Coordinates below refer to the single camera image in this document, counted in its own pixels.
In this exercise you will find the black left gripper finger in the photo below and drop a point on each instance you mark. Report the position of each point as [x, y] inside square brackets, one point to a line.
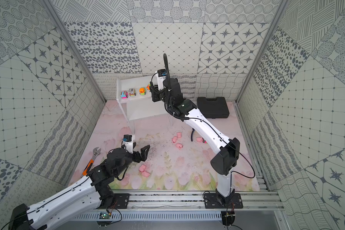
[143, 155]
[145, 149]

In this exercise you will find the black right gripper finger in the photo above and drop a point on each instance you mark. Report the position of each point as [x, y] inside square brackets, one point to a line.
[155, 96]
[153, 87]

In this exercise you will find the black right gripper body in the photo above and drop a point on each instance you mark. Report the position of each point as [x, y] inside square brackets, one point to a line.
[163, 97]

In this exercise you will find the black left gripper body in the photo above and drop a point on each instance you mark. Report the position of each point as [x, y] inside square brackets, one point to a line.
[137, 155]

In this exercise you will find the green orange toy mixer truck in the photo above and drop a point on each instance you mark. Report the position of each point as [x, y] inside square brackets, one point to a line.
[142, 91]

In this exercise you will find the pink teal toy truck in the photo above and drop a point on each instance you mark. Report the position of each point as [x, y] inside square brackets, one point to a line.
[124, 95]

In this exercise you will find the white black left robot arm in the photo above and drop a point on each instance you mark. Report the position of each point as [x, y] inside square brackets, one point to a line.
[90, 192]

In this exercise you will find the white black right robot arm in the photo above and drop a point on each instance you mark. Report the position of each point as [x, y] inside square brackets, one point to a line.
[227, 151]

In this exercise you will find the white two-tier shelf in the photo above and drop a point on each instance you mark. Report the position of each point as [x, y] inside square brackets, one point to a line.
[138, 106]

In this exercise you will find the black plastic tool case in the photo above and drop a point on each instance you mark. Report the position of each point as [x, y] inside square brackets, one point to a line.
[213, 107]

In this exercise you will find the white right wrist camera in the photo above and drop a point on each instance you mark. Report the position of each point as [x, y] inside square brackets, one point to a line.
[161, 76]

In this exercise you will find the orange handled adjustable wrench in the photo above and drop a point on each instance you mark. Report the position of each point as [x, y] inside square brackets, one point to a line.
[96, 152]

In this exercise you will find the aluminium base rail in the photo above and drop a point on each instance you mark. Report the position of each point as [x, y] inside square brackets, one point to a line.
[183, 205]

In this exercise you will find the blue handled cutting pliers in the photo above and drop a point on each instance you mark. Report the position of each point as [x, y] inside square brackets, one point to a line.
[192, 135]

